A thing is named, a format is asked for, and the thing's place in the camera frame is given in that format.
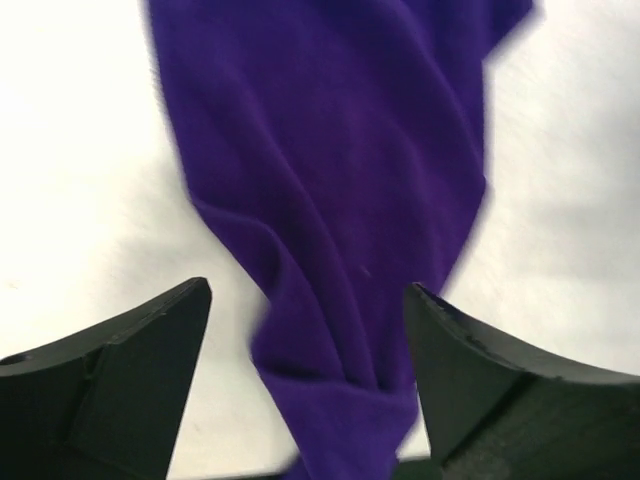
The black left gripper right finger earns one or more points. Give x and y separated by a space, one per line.
496 407

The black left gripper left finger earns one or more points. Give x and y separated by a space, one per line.
106 402

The purple towel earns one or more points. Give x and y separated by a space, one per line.
336 148

